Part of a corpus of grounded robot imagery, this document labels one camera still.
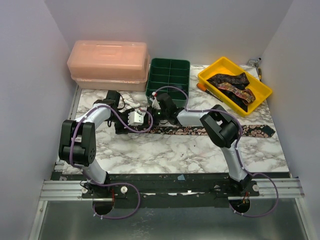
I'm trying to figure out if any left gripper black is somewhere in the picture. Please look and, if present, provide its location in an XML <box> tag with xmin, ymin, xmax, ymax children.
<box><xmin>109</xmin><ymin>108</ymin><xmax>135</xmax><ymax>134</ymax></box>

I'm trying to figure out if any dark floral rose tie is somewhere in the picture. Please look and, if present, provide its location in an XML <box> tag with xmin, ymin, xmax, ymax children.
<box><xmin>147</xmin><ymin>124</ymin><xmax>276</xmax><ymax>138</ymax></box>

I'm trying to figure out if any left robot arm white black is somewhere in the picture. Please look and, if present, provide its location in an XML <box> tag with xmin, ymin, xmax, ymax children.
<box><xmin>58</xmin><ymin>90</ymin><xmax>153</xmax><ymax>198</ymax></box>

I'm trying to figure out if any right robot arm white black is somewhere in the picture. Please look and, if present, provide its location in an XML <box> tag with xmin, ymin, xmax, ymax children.
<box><xmin>148</xmin><ymin>92</ymin><xmax>252</xmax><ymax>196</ymax></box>

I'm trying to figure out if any white ribbed handheld device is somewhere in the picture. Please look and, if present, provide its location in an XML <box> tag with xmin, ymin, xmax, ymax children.
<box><xmin>124</xmin><ymin>99</ymin><xmax>141</xmax><ymax>108</ymax></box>

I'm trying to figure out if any green divided organizer tray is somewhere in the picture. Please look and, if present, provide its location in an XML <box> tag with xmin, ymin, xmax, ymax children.
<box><xmin>145</xmin><ymin>58</ymin><xmax>191</xmax><ymax>108</ymax></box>

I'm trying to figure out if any pink translucent storage box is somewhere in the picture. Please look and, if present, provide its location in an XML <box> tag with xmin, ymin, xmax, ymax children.
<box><xmin>67</xmin><ymin>40</ymin><xmax>150</xmax><ymax>92</ymax></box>

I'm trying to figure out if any yellow plastic tray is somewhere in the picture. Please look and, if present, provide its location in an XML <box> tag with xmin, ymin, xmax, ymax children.
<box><xmin>198</xmin><ymin>56</ymin><xmax>272</xmax><ymax>117</ymax></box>

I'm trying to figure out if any dark paisley tie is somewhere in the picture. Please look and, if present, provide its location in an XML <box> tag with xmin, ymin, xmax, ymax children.
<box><xmin>207</xmin><ymin>72</ymin><xmax>250</xmax><ymax>112</ymax></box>

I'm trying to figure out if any colourful patterned tie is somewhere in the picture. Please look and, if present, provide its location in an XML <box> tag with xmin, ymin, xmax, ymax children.
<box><xmin>218</xmin><ymin>82</ymin><xmax>256</xmax><ymax>106</ymax></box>

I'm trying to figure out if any metal clamp in corner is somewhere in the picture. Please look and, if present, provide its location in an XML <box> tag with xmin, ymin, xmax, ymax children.
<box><xmin>247</xmin><ymin>57</ymin><xmax>262</xmax><ymax>68</ymax></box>

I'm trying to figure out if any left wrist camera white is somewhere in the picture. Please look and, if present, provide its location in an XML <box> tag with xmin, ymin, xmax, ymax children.
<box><xmin>127</xmin><ymin>111</ymin><xmax>144</xmax><ymax>126</ymax></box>

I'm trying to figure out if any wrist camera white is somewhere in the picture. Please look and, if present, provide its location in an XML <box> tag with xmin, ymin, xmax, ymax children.
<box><xmin>127</xmin><ymin>111</ymin><xmax>144</xmax><ymax>126</ymax></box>
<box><xmin>149</xmin><ymin>91</ymin><xmax>161</xmax><ymax>110</ymax></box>

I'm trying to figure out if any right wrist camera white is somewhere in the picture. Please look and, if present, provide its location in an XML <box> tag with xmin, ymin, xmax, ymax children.
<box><xmin>149</xmin><ymin>91</ymin><xmax>161</xmax><ymax>110</ymax></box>

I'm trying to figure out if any orange handled tool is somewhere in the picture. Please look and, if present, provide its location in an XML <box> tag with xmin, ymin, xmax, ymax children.
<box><xmin>196</xmin><ymin>82</ymin><xmax>223</xmax><ymax>102</ymax></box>

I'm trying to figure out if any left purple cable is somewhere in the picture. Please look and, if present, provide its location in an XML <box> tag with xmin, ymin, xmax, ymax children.
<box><xmin>69</xmin><ymin>104</ymin><xmax>155</xmax><ymax>221</ymax></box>

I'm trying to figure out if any black mounting base plate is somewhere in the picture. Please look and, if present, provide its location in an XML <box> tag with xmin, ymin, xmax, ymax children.
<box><xmin>82</xmin><ymin>173</ymin><xmax>260</xmax><ymax>209</ymax></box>

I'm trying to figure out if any aluminium rail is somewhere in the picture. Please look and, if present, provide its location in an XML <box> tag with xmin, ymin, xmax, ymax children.
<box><xmin>39</xmin><ymin>178</ymin><xmax>305</xmax><ymax>201</ymax></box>

